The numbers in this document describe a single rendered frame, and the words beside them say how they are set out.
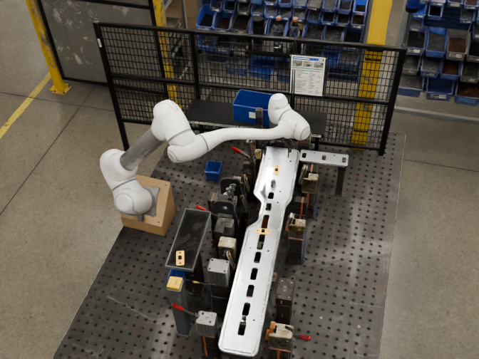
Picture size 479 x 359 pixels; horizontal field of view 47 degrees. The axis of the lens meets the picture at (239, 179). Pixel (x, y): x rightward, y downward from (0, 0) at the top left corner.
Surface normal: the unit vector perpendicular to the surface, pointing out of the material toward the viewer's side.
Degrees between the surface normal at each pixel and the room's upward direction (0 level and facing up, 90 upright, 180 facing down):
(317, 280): 0
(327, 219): 0
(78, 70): 91
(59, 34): 90
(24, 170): 0
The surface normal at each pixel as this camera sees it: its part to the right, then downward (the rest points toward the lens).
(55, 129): -0.03, -0.69
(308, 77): -0.20, 0.72
